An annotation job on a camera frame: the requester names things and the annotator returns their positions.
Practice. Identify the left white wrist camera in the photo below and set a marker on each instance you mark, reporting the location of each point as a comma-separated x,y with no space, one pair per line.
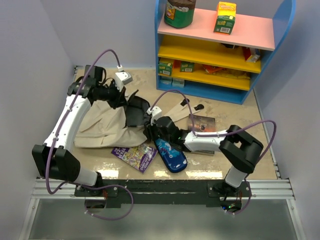
121,79

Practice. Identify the purple 52-Storey Treehouse book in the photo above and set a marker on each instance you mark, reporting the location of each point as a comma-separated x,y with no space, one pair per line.
138,157

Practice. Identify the beige canvas backpack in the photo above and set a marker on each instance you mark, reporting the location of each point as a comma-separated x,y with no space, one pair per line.
105,127

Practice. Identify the green brown jar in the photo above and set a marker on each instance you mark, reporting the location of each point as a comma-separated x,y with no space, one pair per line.
179,13

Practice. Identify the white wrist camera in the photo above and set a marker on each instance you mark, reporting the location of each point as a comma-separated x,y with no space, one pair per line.
121,79
155,113

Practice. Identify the green box middle shelf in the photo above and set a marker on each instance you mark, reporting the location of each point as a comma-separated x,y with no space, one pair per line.
187,67

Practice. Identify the aluminium rail frame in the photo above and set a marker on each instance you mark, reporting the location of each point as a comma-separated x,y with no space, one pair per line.
270,213

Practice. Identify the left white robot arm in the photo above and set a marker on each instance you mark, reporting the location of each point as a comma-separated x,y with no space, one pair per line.
53,158

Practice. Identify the yellow green carton box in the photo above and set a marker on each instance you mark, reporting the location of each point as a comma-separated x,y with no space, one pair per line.
225,17

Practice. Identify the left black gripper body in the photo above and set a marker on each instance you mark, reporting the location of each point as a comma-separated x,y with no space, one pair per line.
111,94

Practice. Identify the light blue box right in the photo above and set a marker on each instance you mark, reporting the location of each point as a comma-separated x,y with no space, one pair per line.
177,82

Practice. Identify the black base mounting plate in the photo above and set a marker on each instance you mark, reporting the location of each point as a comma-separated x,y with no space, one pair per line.
209,193

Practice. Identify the red white box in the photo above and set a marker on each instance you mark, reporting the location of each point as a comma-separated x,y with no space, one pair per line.
251,55

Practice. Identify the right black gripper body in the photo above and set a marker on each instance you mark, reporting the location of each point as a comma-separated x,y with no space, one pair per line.
153,132

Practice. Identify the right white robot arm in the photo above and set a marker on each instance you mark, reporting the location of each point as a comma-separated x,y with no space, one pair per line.
240,148

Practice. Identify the green box left shelf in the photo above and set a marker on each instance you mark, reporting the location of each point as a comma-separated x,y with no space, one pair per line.
165,68

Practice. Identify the light blue box left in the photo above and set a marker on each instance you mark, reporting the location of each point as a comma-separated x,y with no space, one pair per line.
166,80

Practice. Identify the A Tale of Two Cities book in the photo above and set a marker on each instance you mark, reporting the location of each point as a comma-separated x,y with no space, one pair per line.
202,124

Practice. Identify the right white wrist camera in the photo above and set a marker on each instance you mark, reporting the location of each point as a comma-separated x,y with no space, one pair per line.
155,113

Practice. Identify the orange snack packet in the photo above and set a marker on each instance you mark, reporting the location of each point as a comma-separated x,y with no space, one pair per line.
210,69

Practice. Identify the light blue box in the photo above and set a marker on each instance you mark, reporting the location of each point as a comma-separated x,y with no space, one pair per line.
166,80
177,82

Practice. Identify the blue shark pencil case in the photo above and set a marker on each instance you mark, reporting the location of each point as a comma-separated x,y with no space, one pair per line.
174,160

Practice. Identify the green box shelf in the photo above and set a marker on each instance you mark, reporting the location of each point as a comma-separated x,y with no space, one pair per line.
187,67
165,68

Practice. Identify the blue colourful shelf unit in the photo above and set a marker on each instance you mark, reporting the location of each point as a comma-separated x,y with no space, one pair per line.
199,44

